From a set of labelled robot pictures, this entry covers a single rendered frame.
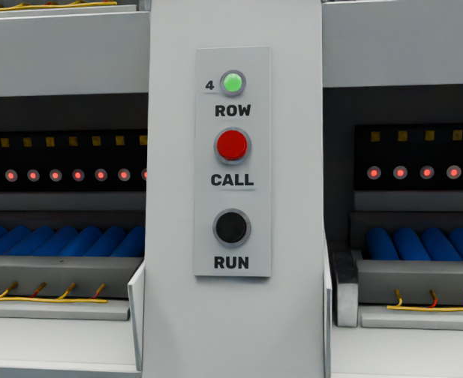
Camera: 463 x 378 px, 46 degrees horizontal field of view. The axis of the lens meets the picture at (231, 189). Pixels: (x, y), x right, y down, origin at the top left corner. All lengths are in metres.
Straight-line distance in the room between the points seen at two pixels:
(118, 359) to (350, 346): 0.13
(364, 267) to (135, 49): 0.19
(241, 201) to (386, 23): 0.12
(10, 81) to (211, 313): 0.18
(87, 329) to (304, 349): 0.13
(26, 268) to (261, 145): 0.19
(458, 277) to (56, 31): 0.28
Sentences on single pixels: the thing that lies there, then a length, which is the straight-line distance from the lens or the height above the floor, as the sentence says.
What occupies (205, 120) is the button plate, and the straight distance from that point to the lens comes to 0.29.
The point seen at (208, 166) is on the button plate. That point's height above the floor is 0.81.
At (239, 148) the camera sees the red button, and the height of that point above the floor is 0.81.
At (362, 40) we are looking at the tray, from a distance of 0.31.
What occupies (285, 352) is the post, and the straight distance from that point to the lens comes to 0.29.
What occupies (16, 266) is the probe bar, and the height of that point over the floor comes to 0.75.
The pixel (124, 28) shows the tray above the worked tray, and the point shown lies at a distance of 0.32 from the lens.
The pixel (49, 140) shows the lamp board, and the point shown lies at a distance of 0.49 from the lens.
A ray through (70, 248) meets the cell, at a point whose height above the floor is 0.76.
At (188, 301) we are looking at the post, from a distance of 0.29.
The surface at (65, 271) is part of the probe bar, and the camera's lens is 0.38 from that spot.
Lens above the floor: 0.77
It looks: 6 degrees up
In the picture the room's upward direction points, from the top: 1 degrees clockwise
